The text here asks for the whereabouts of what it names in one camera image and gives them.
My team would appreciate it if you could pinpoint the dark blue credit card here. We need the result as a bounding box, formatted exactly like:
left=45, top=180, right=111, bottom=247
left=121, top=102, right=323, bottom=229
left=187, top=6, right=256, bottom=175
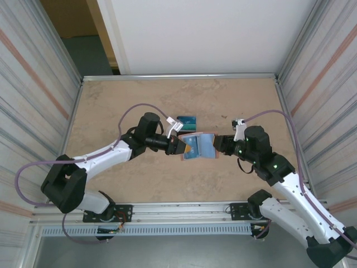
left=177, top=116, right=197, bottom=127

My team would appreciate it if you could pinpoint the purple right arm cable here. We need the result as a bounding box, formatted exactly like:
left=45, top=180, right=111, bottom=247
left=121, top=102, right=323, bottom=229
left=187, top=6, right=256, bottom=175
left=243, top=109, right=357, bottom=256

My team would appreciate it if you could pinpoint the grey slotted cable duct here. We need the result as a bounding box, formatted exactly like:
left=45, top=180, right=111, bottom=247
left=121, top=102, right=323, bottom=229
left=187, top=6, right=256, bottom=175
left=41, top=224, right=253, bottom=237

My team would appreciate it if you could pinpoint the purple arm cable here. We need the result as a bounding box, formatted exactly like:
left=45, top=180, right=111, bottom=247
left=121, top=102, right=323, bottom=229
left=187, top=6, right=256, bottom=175
left=14, top=103, right=171, bottom=245
left=243, top=109, right=357, bottom=256

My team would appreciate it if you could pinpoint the pink leather card holder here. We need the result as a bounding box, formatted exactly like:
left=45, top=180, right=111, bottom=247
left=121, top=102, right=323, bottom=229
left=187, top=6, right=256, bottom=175
left=178, top=131, right=220, bottom=162

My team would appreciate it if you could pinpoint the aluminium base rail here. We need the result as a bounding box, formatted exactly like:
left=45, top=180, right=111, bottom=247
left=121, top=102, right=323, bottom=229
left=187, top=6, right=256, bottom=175
left=29, top=199, right=334, bottom=226

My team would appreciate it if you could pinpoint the brown wooden door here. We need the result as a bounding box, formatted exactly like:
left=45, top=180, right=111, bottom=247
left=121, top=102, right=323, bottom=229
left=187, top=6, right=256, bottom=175
left=40, top=0, right=99, bottom=39

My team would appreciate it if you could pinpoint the aluminium corner post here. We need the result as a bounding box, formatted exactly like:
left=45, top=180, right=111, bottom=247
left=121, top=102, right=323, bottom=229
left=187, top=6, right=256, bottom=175
left=35, top=0, right=84, bottom=84
left=277, top=0, right=334, bottom=82

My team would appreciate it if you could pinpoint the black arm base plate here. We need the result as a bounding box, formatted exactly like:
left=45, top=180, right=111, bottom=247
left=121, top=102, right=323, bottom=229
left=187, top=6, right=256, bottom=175
left=229, top=203, right=253, bottom=221
left=83, top=204, right=133, bottom=223

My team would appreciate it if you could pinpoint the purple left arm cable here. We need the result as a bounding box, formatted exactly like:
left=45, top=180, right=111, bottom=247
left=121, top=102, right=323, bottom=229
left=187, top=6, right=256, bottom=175
left=14, top=103, right=171, bottom=245

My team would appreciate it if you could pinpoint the aluminium table side rail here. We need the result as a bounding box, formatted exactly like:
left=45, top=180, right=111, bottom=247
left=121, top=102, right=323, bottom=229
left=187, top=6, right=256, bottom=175
left=60, top=79, right=84, bottom=157
left=274, top=79, right=316, bottom=199

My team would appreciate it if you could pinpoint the striped translucent side panel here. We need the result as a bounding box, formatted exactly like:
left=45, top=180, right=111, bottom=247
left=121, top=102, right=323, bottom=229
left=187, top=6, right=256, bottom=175
left=278, top=0, right=357, bottom=221
left=0, top=0, right=83, bottom=243

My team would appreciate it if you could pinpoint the small green circuit board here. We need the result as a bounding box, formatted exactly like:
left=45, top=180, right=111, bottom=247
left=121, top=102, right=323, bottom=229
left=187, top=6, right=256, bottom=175
left=97, top=225, right=125, bottom=234

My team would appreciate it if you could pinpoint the aluminium frame crossbar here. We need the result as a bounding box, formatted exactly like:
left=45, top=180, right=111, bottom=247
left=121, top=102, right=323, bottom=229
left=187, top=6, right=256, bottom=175
left=81, top=73, right=281, bottom=83

